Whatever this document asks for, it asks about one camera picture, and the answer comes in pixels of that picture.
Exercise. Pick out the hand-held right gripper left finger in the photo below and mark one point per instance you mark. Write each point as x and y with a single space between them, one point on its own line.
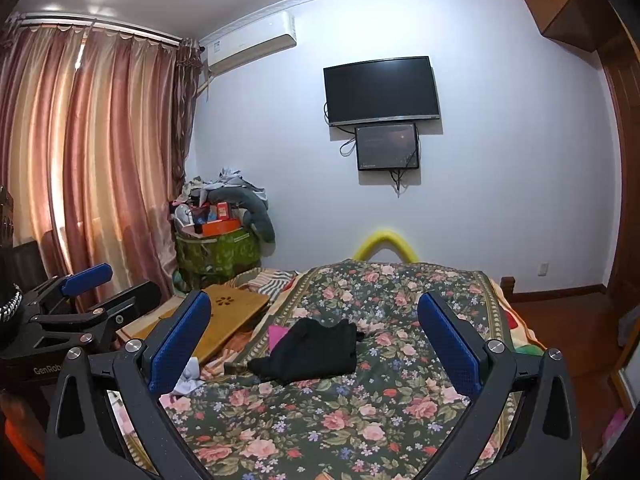
182 345

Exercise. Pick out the pink folded cloth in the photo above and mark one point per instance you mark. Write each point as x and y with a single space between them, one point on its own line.
276 337

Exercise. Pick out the wooden bed frame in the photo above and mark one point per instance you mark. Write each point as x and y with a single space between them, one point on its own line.
507 290

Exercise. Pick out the dark patterned curtain panel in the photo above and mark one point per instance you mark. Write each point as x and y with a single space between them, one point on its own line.
186 110

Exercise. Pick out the red carton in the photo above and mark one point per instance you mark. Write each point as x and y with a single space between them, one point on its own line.
222 210

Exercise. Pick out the dark cabinet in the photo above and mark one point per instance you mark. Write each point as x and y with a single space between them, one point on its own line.
27 265

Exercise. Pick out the small black wall monitor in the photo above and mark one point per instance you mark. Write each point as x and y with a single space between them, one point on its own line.
385 147

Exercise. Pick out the black wall television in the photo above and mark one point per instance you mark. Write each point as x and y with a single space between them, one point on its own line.
380 90

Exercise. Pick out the colourful fleece blanket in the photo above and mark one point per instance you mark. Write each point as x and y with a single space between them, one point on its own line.
517 327

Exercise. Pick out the white wall socket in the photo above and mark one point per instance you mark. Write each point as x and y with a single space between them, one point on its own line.
543 269

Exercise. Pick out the orange box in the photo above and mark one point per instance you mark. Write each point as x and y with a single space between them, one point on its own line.
222 226

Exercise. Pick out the grey white cloth heap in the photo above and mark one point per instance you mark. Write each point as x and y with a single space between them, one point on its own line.
230 175

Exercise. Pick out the black pants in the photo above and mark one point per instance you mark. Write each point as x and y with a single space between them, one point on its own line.
310 355

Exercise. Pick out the yellow foam tube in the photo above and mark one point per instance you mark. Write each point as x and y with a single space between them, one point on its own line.
385 236

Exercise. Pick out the wooden lap desk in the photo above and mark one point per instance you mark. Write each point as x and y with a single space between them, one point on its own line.
235 310

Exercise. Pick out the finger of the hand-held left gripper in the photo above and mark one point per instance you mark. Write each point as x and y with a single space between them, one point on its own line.
135 300
87 277

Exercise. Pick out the white air conditioner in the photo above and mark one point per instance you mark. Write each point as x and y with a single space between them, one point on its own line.
250 42

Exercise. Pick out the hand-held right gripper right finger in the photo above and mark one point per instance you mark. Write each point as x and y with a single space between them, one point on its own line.
450 345

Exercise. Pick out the green fabric storage bag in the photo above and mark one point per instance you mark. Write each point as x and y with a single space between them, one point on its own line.
225 255

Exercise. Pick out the white curtain rail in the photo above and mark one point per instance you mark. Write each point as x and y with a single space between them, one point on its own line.
100 24

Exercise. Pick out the floral bedspread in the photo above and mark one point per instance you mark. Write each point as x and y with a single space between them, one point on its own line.
350 410

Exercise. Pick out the pink satin curtain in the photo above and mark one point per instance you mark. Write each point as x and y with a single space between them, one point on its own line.
100 160

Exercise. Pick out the pink fabric item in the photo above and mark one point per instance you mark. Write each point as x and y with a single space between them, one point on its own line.
615 422

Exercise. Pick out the striped bed sheet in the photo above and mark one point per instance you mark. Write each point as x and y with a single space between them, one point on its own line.
272 280

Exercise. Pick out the person's left forearm orange sleeve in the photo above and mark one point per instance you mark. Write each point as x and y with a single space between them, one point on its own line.
20 442

